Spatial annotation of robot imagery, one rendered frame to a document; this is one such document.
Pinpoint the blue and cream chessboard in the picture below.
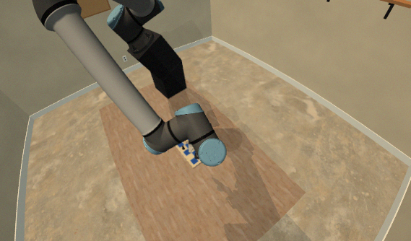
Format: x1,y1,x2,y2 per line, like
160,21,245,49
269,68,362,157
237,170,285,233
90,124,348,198
176,140,201,168

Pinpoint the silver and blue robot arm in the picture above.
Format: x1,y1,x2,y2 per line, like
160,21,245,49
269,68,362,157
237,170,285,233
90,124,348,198
32,0,227,167

